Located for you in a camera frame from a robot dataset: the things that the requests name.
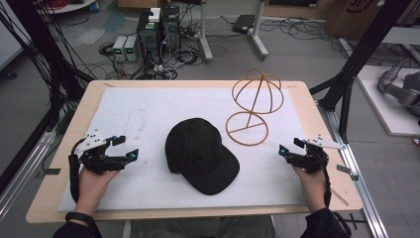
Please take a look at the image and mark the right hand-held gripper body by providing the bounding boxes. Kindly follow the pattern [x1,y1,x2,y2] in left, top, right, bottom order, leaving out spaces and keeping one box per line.
[290,133,347,175]

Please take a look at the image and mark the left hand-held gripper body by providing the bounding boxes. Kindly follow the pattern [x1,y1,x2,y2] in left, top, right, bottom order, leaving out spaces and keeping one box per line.
[74,129,129,176]

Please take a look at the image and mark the wooden hoop hat stand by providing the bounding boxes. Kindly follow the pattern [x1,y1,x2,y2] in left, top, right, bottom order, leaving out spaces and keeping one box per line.
[225,67,285,147]

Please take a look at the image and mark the black baseball cap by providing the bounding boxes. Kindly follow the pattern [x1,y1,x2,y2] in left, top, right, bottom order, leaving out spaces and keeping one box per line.
[164,117,241,196]

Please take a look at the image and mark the person's right hand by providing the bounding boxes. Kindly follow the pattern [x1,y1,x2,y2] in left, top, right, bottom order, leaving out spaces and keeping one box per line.
[291,166,328,213]

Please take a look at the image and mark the person's left hand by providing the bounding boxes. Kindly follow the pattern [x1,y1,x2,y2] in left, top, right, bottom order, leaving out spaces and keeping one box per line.
[73,168,121,216]

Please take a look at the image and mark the white foam mat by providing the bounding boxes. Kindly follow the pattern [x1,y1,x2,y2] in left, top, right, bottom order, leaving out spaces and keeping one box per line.
[57,86,309,212]

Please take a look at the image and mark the thin wooden strip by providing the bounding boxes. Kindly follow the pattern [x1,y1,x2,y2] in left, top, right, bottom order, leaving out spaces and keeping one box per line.
[330,187,350,207]

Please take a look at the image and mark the black wristband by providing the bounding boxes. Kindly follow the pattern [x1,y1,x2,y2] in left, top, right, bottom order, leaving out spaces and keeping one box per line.
[64,211,96,226]

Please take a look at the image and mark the white floor board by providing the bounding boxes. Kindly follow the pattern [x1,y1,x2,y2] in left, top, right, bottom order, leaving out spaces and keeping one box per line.
[356,64,420,138]

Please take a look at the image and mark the grey power supply unit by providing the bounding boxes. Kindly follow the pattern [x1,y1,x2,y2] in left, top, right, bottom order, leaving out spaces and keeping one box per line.
[124,35,141,62]
[112,35,129,62]

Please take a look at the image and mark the black computer tower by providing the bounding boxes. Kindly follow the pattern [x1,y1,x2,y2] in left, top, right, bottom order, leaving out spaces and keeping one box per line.
[136,11,163,64]
[160,5,182,52]

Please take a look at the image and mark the grey metal stand leg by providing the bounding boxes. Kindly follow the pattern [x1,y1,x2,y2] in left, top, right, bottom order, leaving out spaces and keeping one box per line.
[251,0,270,61]
[197,0,214,64]

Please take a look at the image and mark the small white box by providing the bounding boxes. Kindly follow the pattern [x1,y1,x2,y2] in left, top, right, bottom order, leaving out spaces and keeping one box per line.
[148,7,162,24]

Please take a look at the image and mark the flat black box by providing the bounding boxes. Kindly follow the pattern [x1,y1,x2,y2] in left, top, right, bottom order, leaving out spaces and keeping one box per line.
[231,14,258,36]

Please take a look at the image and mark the cardboard box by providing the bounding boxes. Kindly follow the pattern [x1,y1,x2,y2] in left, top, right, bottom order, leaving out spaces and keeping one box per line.
[324,0,412,42]

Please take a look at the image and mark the white round table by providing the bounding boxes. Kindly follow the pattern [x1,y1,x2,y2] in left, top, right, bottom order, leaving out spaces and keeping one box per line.
[35,0,97,15]

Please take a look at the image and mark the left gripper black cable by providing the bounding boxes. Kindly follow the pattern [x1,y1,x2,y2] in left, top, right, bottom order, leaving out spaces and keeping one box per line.
[67,138,87,204]

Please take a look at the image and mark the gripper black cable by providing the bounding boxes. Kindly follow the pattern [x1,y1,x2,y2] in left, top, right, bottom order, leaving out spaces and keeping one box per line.
[320,164,333,209]
[67,138,87,204]

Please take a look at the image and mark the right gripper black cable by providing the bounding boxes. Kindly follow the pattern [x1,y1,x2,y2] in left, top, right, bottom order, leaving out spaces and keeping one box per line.
[320,164,333,209]

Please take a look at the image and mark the aluminium rail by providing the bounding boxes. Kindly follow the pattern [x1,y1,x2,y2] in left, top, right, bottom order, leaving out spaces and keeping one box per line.
[317,101,390,238]
[0,129,57,222]

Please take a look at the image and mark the tangle of floor cables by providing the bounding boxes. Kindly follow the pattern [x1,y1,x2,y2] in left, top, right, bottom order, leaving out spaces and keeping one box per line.
[98,19,212,81]

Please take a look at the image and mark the black metal frame post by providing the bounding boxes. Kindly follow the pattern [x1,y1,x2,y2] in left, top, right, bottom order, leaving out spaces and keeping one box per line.
[0,0,97,196]
[309,0,414,144]

